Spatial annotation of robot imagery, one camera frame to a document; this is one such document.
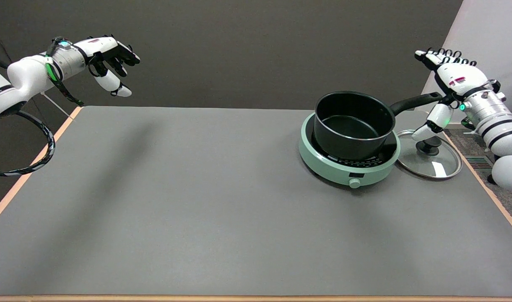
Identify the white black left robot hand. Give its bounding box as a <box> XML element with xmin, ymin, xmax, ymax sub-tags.
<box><xmin>76</xmin><ymin>35</ymin><xmax>140</xmax><ymax>98</ymax></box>

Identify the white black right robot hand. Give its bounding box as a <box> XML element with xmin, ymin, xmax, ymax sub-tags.
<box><xmin>411</xmin><ymin>48</ymin><xmax>498</xmax><ymax>142</ymax></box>

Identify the black pot with long handle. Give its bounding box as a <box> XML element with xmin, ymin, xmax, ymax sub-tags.
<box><xmin>313</xmin><ymin>91</ymin><xmax>443</xmax><ymax>161</ymax></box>

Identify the grey floor vent grille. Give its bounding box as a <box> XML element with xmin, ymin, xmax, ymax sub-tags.
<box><xmin>465</xmin><ymin>156</ymin><xmax>496</xmax><ymax>170</ymax></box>

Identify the glass lid with black knob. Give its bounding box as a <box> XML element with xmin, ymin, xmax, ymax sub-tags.
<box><xmin>396</xmin><ymin>129</ymin><xmax>463</xmax><ymax>180</ymax></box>

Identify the mint green induction cooker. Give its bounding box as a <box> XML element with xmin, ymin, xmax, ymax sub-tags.
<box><xmin>298</xmin><ymin>112</ymin><xmax>401</xmax><ymax>189</ymax></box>

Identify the grey table mat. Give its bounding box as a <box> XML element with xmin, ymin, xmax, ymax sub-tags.
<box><xmin>0</xmin><ymin>106</ymin><xmax>512</xmax><ymax>297</ymax></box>

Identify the green black wrist cable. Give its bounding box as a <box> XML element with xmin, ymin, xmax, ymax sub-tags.
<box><xmin>45</xmin><ymin>36</ymin><xmax>86</xmax><ymax>107</ymax></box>

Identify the black braided cable loop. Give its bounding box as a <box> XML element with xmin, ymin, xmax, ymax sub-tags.
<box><xmin>0</xmin><ymin>110</ymin><xmax>56</xmax><ymax>177</ymax></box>

